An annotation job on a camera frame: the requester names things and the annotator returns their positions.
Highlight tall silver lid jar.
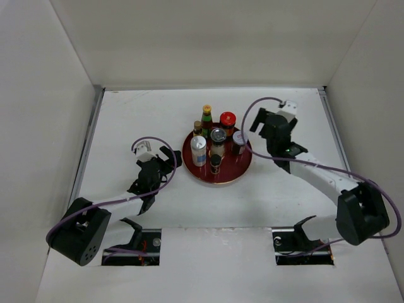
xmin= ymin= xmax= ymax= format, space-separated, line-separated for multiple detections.
xmin=190 ymin=136 xmax=206 ymax=167

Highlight small yellow label bottle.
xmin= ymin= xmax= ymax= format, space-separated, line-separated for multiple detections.
xmin=193 ymin=121 xmax=203 ymax=137

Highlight silver lid pepper jar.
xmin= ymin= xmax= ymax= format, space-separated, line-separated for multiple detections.
xmin=232 ymin=131 xmax=248 ymax=156

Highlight green label sauce bottle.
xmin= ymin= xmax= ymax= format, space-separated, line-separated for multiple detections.
xmin=201 ymin=105 xmax=213 ymax=139

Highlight red lid sauce jar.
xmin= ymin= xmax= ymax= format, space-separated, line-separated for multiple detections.
xmin=220 ymin=111 xmax=237 ymax=140

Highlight small dark spice jar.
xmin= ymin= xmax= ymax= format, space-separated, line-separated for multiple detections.
xmin=210 ymin=154 xmax=222 ymax=175

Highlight grey lid spice shaker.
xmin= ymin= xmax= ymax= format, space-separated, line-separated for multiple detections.
xmin=210 ymin=128 xmax=227 ymax=158

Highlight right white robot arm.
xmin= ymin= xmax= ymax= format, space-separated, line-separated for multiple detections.
xmin=249 ymin=108 xmax=390 ymax=250

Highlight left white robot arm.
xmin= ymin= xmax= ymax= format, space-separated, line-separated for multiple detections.
xmin=45 ymin=141 xmax=182 ymax=266

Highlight red round tray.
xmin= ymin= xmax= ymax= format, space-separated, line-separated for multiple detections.
xmin=182 ymin=132 xmax=253 ymax=184

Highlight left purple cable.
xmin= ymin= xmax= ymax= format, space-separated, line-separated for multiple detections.
xmin=46 ymin=136 xmax=178 ymax=263

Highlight purple cable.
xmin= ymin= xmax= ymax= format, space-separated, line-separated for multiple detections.
xmin=241 ymin=97 xmax=401 ymax=256
xmin=46 ymin=136 xmax=178 ymax=263

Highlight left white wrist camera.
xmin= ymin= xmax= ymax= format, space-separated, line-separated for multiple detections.
xmin=133 ymin=140 xmax=156 ymax=162

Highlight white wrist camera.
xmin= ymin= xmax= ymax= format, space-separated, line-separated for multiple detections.
xmin=277 ymin=100 xmax=298 ymax=122
xmin=133 ymin=140 xmax=156 ymax=162

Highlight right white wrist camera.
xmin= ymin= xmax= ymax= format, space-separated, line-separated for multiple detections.
xmin=277 ymin=100 xmax=298 ymax=122

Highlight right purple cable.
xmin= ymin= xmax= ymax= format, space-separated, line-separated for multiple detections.
xmin=241 ymin=97 xmax=401 ymax=256

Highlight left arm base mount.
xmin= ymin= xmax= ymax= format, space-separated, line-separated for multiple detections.
xmin=101 ymin=218 xmax=162 ymax=266

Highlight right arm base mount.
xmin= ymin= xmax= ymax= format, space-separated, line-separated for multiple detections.
xmin=272 ymin=216 xmax=334 ymax=266

